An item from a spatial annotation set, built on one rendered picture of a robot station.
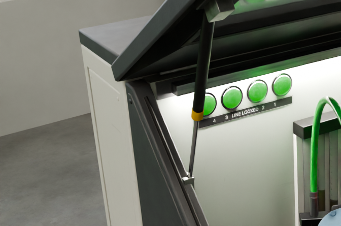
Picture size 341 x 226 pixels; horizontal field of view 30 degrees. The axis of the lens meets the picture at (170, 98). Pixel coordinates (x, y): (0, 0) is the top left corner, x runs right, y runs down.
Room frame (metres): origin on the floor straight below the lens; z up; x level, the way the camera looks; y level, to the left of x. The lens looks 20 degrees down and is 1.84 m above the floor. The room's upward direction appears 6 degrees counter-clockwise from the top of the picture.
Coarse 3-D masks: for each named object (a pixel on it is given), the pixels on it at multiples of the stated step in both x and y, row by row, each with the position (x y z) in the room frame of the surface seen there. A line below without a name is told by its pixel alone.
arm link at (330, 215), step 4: (340, 208) 0.62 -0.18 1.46; (332, 212) 0.62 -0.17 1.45; (336, 212) 0.61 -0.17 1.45; (340, 212) 0.61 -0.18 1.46; (328, 216) 0.61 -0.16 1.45; (332, 216) 0.61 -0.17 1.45; (336, 216) 0.61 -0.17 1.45; (340, 216) 0.61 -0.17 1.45; (324, 220) 0.61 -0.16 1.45; (328, 220) 0.61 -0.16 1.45; (332, 220) 0.61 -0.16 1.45; (336, 220) 0.60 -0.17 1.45; (340, 220) 0.60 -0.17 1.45; (320, 224) 0.61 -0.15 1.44; (324, 224) 0.61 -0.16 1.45; (328, 224) 0.60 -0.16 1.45; (332, 224) 0.60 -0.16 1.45; (336, 224) 0.60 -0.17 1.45; (340, 224) 0.60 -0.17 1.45
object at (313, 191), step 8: (328, 96) 1.05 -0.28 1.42; (320, 104) 1.09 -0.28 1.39; (336, 104) 1.00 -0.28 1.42; (320, 112) 1.12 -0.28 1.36; (336, 112) 0.98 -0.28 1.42; (320, 120) 1.14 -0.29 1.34; (312, 128) 1.16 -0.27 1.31; (312, 136) 1.16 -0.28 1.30; (312, 144) 1.16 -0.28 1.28; (312, 152) 1.17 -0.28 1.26; (312, 160) 1.17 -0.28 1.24; (312, 168) 1.17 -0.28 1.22; (312, 176) 1.17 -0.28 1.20; (312, 184) 1.17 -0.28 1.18; (312, 192) 1.17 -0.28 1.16
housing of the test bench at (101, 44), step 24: (120, 24) 1.42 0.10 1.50; (144, 24) 1.39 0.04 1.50; (96, 48) 1.29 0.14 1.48; (120, 48) 1.22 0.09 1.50; (264, 48) 1.28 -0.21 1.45; (96, 72) 1.32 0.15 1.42; (96, 96) 1.35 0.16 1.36; (120, 96) 1.18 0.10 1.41; (96, 120) 1.37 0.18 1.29; (120, 120) 1.21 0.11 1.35; (96, 144) 1.40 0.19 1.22; (120, 144) 1.23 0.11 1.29; (120, 168) 1.25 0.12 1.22; (120, 192) 1.27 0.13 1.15; (120, 216) 1.29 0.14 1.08
